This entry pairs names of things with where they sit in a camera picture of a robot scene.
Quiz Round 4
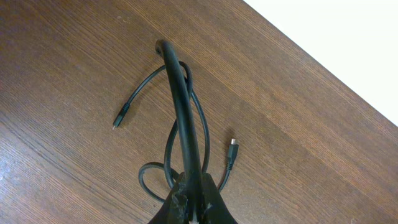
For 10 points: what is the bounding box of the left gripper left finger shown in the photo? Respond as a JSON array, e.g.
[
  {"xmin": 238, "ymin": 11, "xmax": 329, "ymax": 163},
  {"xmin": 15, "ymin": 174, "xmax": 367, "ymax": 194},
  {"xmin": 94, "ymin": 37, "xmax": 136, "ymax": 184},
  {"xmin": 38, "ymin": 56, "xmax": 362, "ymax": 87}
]
[{"xmin": 149, "ymin": 172, "xmax": 189, "ymax": 224}]

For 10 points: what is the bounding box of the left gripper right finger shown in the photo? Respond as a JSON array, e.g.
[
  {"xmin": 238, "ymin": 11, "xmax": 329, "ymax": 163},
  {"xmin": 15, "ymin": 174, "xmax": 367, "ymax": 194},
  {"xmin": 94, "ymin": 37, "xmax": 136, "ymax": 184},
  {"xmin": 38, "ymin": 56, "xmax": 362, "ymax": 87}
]
[{"xmin": 201, "ymin": 174, "xmax": 237, "ymax": 224}]

